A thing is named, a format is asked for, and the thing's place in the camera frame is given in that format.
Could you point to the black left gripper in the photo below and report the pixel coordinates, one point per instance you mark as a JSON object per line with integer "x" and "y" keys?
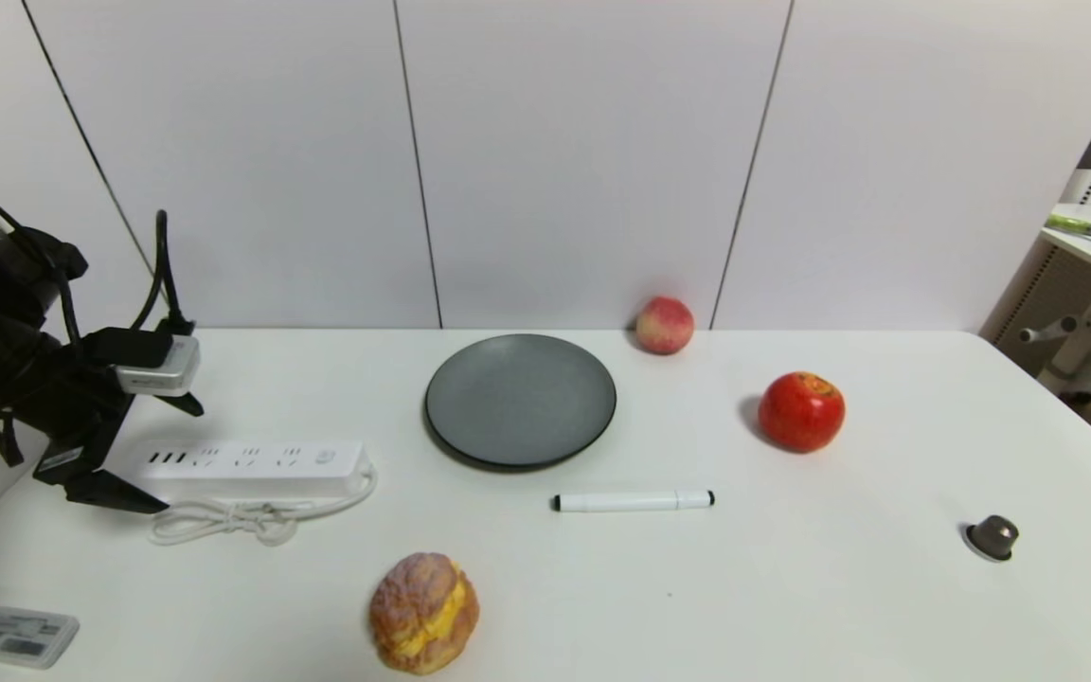
{"x": 65, "y": 461}

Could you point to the gray round plate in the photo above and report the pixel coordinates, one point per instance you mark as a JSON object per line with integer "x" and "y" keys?
{"x": 520, "y": 403}

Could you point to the clear plastic card case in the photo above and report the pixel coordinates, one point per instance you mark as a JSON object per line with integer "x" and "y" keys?
{"x": 4, "y": 633}

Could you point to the brown cream puff bread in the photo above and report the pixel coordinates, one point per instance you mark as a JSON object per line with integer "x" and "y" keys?
{"x": 424, "y": 613}

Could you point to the white marker pen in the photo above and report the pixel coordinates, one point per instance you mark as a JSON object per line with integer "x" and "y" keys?
{"x": 633, "y": 500}

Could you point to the pink peach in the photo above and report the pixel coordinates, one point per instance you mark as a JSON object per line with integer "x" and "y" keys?
{"x": 665, "y": 325}

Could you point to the red apple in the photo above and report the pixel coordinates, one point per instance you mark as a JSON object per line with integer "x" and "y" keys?
{"x": 801, "y": 412}

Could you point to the brown coffee capsule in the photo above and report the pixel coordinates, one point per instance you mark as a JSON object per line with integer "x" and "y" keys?
{"x": 992, "y": 537}

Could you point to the white side desk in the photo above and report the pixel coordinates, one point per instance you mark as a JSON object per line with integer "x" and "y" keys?
{"x": 1090, "y": 322}

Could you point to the green tool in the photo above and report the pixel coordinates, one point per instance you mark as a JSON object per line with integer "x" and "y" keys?
{"x": 1076, "y": 226}

